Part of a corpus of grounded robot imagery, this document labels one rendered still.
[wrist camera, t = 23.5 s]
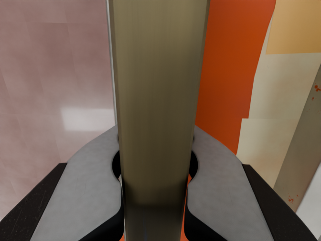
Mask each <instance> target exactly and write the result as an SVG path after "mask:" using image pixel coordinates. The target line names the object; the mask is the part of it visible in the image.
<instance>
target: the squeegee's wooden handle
mask: <svg viewBox="0 0 321 241"><path fill-rule="evenodd" d="M210 1H211V0H108V4H109V17H110V30H111V43H112V56H113V69H114V82H115V95H116V108H117V121H118V140H119V153H120V166H121V180H122V193H123V204H124V219H125V232H126V241H180V239H181V231H182V221H183V213H184V206H185V198H186V190H187V183H188V175H189V167H190V159H191V152H192V144H193V134H194V126H195V118H196V111H197V103H198V96H199V88H200V80H201V72H202V65H203V55H204V47H205V39H206V31H207V24H208V16H209V8H210Z"/></svg>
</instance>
